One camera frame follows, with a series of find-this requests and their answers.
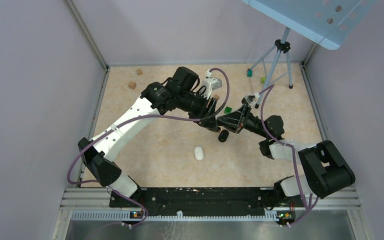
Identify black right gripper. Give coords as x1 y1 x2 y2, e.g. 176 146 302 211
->
216 103 269 139

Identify black earbud charging case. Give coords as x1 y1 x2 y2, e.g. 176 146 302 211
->
217 129 230 143

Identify white earbud charging case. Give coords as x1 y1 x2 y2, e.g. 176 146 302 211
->
193 146 205 161

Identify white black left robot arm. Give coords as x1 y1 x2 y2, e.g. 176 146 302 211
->
77 66 223 207

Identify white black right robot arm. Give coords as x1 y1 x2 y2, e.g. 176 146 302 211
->
216 104 356 206

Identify green block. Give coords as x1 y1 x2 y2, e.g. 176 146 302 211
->
223 106 232 114

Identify teal cube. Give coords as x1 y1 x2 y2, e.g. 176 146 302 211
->
246 69 253 77

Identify grey tripod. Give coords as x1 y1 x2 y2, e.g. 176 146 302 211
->
247 27 294 90

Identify small tan wooden cube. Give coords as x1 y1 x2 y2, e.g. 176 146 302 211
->
136 68 143 76

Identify light blue perforated panel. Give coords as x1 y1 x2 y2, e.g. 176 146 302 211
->
242 0 376 50

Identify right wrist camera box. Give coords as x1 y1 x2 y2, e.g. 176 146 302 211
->
241 92 260 109

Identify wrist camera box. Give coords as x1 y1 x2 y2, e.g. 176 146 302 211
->
198 70 223 100
241 92 260 109

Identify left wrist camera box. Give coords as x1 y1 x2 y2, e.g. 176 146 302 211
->
198 70 223 100

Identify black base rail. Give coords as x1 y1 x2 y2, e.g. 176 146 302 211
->
109 187 303 217

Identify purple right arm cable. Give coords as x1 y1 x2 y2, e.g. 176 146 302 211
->
258 84 319 228

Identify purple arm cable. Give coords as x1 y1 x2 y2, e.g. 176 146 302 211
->
258 84 319 228
66 67 230 229

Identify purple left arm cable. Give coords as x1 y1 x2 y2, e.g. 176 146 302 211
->
66 67 230 229

